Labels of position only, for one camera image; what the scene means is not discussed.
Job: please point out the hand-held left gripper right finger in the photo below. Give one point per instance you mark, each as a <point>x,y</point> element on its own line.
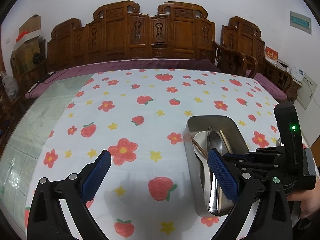
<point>223,175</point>

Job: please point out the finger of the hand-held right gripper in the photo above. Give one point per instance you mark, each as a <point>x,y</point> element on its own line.
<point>255,166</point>
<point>267,153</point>

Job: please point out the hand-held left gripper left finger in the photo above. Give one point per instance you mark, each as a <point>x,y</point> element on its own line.
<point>96,177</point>

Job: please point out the stainless steel tray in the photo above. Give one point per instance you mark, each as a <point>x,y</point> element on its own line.
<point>195,177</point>

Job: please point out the large metal spoon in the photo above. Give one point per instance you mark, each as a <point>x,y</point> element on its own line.
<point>216,143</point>

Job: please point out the dark wooden chopstick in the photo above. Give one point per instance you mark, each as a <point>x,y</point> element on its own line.
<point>198,148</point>

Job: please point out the large white spoon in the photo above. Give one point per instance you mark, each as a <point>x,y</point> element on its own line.
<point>200,140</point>

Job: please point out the metal fork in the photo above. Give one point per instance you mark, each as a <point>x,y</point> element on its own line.
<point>212,131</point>

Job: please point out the person's right hand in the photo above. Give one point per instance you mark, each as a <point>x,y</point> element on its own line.
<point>308,200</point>

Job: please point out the white electrical panel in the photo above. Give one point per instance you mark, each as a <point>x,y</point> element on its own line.
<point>308,92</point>

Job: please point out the wooden side table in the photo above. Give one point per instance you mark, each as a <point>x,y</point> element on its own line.
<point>293,85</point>

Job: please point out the purple armchair cushion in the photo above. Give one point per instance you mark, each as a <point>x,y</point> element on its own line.
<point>267,83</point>

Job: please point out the white boxes and papers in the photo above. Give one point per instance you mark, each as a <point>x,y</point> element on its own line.
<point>292,71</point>

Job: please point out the strawberry flower printed tablecloth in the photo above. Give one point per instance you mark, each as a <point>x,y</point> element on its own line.
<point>140,120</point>

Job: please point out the red box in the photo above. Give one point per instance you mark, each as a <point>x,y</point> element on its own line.
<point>271,53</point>

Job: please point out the carved wooden armchair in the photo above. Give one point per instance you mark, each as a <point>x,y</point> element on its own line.
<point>245,42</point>

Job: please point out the purple bench cushion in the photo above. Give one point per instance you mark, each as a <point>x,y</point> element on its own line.
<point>125,63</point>

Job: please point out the clear plastic bag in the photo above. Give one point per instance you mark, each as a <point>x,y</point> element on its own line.
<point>10,86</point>

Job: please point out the carved wooden bench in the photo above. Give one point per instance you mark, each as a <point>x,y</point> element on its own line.
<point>120,37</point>

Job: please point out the stacked cardboard boxes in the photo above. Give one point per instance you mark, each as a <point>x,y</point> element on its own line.
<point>27,47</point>

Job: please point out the grey wall plaque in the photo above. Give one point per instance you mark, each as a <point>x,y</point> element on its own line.
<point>300,22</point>

